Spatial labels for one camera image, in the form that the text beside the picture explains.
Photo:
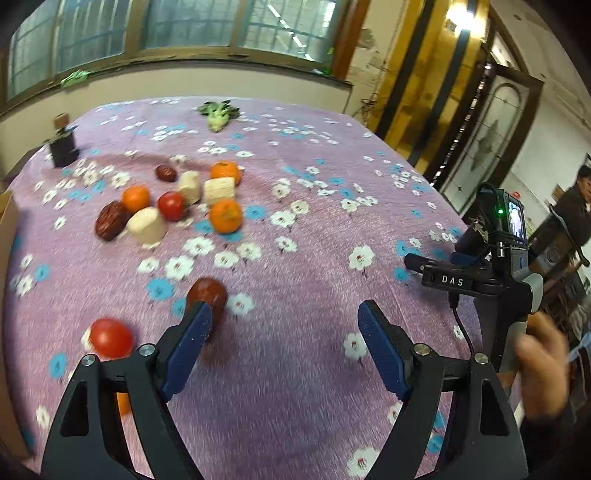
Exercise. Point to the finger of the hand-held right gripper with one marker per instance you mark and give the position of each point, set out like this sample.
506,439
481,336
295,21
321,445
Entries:
480,281

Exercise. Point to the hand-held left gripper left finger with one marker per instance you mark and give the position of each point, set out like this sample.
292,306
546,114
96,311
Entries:
194,332

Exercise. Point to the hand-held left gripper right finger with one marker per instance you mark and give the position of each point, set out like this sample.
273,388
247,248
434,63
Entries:
376,341

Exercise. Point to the smooth red date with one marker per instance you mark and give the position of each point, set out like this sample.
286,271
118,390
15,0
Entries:
210,290

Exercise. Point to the red tomato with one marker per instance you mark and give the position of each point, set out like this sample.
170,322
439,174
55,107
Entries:
171,206
111,337

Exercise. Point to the orange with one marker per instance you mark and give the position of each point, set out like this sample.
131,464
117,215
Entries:
225,170
123,404
226,214
136,198

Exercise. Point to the large wrinkled red date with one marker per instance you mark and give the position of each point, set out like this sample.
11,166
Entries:
111,221

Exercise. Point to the white yam piece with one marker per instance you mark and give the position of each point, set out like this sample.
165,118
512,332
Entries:
219,190
190,187
147,226

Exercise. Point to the cardboard box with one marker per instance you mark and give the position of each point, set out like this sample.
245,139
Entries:
7,230

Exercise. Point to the person's right forearm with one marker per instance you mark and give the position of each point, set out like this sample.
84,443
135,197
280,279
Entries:
549,450

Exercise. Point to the person's right hand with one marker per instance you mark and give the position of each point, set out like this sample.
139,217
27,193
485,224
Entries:
545,369

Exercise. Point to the white yam piece upright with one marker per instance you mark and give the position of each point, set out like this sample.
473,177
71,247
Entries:
190,187

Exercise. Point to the small dark red date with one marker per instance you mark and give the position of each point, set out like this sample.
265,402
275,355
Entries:
165,173

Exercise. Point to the green vegetable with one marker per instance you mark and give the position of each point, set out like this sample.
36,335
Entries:
217,115

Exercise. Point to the black box container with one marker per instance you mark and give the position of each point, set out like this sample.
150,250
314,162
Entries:
62,150

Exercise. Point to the small brown box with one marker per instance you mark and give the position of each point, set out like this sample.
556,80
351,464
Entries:
60,121

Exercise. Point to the small green object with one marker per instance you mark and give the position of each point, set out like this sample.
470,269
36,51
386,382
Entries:
327,64

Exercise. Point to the green cloth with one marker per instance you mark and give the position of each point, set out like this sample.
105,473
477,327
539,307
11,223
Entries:
74,77

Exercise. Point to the barred glass window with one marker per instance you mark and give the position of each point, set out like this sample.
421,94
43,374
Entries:
184,23

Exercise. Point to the glass door with brown frame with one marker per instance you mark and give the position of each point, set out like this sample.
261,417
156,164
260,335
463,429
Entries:
498,134

